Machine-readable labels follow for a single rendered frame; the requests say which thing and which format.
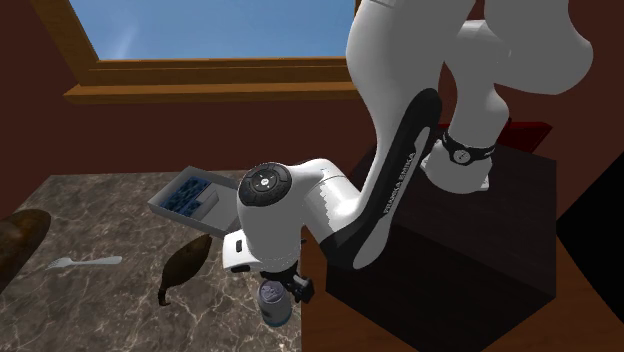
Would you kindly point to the brown rounded lump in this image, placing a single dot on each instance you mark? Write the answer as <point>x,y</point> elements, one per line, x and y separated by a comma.
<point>19,239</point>

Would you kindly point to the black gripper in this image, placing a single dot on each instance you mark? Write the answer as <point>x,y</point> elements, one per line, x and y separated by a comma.
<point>285,278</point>

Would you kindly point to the dark robot stand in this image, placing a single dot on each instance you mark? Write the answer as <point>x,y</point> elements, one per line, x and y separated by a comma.
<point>468,253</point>

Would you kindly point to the wooden framed window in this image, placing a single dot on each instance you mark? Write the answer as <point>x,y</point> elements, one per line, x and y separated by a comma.
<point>214,73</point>

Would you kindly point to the grey box with blue tray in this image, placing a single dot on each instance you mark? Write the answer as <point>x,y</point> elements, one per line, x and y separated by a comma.
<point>219,209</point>

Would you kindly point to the silver blue drink can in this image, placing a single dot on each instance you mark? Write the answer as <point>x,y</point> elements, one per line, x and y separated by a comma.
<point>276,307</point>

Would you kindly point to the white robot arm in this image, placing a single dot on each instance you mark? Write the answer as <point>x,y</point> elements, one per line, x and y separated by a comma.
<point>390,73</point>

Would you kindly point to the dark brown tapered vegetable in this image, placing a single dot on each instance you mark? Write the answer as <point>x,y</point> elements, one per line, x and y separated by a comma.
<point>183,265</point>

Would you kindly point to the white plastic fork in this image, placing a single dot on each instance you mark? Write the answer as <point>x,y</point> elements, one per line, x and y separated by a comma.
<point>90,262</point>

